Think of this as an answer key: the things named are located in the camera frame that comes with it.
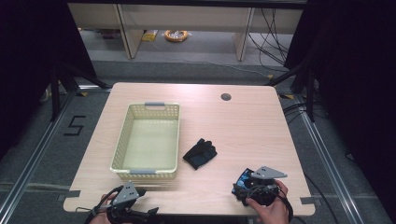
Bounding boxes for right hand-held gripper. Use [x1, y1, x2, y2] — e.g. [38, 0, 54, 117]
[232, 165, 289, 207]

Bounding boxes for person's left hand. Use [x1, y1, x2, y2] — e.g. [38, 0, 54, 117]
[90, 192, 118, 224]

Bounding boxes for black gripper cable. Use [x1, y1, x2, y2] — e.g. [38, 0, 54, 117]
[75, 185, 125, 222]
[275, 189, 294, 224]

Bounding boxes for yellow packet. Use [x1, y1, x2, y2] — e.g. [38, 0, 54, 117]
[141, 29, 160, 43]

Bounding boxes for metal floor rail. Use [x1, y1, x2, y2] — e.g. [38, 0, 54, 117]
[297, 101, 366, 224]
[0, 92, 78, 217]

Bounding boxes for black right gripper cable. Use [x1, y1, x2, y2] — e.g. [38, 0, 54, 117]
[275, 189, 294, 224]

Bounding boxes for person's right hand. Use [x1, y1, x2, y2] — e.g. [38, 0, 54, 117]
[245, 179, 290, 224]

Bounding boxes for black curtain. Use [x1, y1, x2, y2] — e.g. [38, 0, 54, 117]
[283, 0, 396, 220]
[0, 0, 98, 161]

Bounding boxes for blue camouflage black glove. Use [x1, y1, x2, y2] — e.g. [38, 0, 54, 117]
[232, 168, 257, 194]
[182, 137, 219, 171]

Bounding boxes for black floor cable bundle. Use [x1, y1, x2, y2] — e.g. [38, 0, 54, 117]
[281, 102, 325, 124]

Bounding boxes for black metal stand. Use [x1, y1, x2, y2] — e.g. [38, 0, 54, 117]
[49, 61, 112, 123]
[264, 58, 317, 123]

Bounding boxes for black hanging cable bundle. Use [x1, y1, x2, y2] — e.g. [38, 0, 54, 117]
[247, 8, 291, 67]

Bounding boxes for cream plastic basket grey handles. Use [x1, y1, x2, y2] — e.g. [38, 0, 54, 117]
[109, 101, 181, 182]

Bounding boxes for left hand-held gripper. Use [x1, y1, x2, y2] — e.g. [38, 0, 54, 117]
[106, 181, 161, 224]

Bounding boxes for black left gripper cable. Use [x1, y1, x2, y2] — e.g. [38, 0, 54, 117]
[75, 185, 125, 222]

